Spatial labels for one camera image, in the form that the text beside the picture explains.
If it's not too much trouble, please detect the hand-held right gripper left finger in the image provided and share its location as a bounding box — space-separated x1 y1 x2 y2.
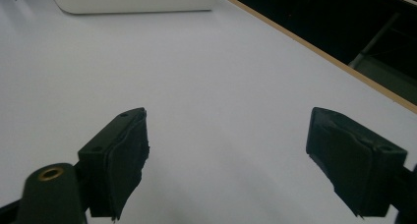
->
78 107 150 222

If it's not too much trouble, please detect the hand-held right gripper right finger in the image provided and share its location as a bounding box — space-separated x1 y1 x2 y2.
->
305 106 409 218

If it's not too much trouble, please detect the wooden table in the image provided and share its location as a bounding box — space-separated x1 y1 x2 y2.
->
219 0 417 116

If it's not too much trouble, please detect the white metal stand frame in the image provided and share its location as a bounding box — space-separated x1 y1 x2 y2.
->
347 12 403 70

